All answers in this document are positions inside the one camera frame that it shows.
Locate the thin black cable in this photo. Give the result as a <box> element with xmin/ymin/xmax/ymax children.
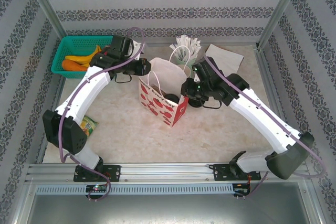
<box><xmin>202</xmin><ymin>97</ymin><xmax>223</xmax><ymax>110</ymax></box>
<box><xmin>114</xmin><ymin>73</ymin><xmax>132</xmax><ymax>84</ymax></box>

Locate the red printed paper gift bag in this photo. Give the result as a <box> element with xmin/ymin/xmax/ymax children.
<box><xmin>138</xmin><ymin>45</ymin><xmax>194</xmax><ymax>128</ymax></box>

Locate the white paper stirrer bundle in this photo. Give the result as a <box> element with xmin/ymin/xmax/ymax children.
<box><xmin>170</xmin><ymin>35</ymin><xmax>202</xmax><ymax>61</ymax></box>

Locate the slotted grey cable duct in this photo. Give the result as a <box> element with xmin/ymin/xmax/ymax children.
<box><xmin>35</xmin><ymin>183</ymin><xmax>235</xmax><ymax>196</ymax></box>

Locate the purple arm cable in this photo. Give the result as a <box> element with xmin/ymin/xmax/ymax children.
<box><xmin>203</xmin><ymin>56</ymin><xmax>327</xmax><ymax>200</ymax></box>
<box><xmin>59</xmin><ymin>26</ymin><xmax>147</xmax><ymax>201</ymax></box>

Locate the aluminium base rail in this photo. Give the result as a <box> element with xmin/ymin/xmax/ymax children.
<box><xmin>26</xmin><ymin>162</ymin><xmax>308</xmax><ymax>183</ymax></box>

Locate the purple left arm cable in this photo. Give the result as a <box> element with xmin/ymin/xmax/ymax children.
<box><xmin>59</xmin><ymin>26</ymin><xmax>147</xmax><ymax>201</ymax></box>

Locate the yellow banana bunch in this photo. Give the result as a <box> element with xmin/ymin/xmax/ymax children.
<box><xmin>65</xmin><ymin>45</ymin><xmax>102</xmax><ymax>65</ymax></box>

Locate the aluminium back rail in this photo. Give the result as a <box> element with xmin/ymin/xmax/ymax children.
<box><xmin>121</xmin><ymin>40</ymin><xmax>260</xmax><ymax>49</ymax></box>

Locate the aluminium side rail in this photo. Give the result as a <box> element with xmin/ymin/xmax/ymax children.
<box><xmin>36</xmin><ymin>77</ymin><xmax>66</xmax><ymax>162</ymax></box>
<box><xmin>254</xmin><ymin>45</ymin><xmax>300</xmax><ymax>162</ymax></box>

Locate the green yellow snack packet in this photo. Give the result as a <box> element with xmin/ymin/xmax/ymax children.
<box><xmin>79</xmin><ymin>115</ymin><xmax>99</xmax><ymax>137</ymax></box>

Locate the teal plastic basket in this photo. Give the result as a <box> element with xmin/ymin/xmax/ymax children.
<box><xmin>50</xmin><ymin>36</ymin><xmax>115</xmax><ymax>80</ymax></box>

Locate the orange carrot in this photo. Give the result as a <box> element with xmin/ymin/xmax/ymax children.
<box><xmin>61</xmin><ymin>59</ymin><xmax>89</xmax><ymax>72</ymax></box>

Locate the aluminium frame post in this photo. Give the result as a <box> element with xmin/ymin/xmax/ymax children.
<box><xmin>20</xmin><ymin>0</ymin><xmax>68</xmax><ymax>41</ymax></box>
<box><xmin>256</xmin><ymin>0</ymin><xmax>307</xmax><ymax>49</ymax></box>

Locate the black plastic cup lid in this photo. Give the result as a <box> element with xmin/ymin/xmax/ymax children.
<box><xmin>164</xmin><ymin>92</ymin><xmax>180</xmax><ymax>103</ymax></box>

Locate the small green circuit board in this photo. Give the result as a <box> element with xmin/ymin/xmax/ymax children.
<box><xmin>233</xmin><ymin>187</ymin><xmax>250</xmax><ymax>196</ymax></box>
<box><xmin>86</xmin><ymin>184</ymin><xmax>108</xmax><ymax>193</ymax></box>

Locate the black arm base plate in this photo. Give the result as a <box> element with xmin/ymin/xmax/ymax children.
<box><xmin>73</xmin><ymin>165</ymin><xmax>121</xmax><ymax>183</ymax></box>
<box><xmin>213</xmin><ymin>163</ymin><xmax>262</xmax><ymax>182</ymax></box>

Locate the mint green holder cup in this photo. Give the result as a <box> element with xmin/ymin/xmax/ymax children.
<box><xmin>175</xmin><ymin>55</ymin><xmax>197</xmax><ymax>69</ymax></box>

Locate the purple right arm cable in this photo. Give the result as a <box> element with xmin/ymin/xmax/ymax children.
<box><xmin>203</xmin><ymin>56</ymin><xmax>327</xmax><ymax>200</ymax></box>

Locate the black plastic lid stack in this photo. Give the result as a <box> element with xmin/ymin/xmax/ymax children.
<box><xmin>187</xmin><ymin>97</ymin><xmax>208</xmax><ymax>109</ymax></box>

